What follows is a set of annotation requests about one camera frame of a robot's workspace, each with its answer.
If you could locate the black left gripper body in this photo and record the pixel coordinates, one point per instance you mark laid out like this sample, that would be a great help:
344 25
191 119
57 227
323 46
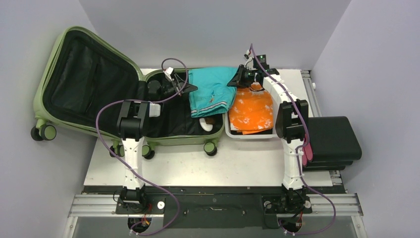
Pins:
169 92

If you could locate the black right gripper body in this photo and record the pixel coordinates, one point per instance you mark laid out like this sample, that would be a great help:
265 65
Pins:
241 77

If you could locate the teal garment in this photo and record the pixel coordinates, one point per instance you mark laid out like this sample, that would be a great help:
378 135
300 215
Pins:
213 95

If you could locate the orange item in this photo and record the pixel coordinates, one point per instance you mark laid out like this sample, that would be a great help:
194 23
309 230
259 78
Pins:
252 110

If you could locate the white perforated plastic basket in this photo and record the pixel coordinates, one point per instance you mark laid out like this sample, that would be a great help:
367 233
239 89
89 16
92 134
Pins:
263 134

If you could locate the green hard-shell suitcase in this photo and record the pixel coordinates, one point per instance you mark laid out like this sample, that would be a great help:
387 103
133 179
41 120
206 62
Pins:
83 87

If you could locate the black and pink storage organizer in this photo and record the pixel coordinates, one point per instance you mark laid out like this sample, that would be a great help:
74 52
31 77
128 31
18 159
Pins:
333 144

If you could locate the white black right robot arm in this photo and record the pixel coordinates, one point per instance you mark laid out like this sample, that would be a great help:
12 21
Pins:
290 123

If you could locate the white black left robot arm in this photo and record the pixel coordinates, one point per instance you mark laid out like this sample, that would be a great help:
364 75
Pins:
134 114

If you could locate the white brown cosmetic palette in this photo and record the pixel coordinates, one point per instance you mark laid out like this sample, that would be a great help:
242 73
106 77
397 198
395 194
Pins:
207 123

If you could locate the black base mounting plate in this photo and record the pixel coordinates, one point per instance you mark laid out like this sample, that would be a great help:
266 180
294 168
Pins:
218 207

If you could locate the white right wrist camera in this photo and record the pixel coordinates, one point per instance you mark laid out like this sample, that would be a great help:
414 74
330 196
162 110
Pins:
249 56

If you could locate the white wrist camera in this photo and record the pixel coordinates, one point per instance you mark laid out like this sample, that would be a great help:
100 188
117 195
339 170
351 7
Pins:
168 72
249 56

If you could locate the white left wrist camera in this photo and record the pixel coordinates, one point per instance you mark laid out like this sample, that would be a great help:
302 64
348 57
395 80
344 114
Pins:
168 72

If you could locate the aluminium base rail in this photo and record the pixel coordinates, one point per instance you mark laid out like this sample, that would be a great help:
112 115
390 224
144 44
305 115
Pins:
101 205

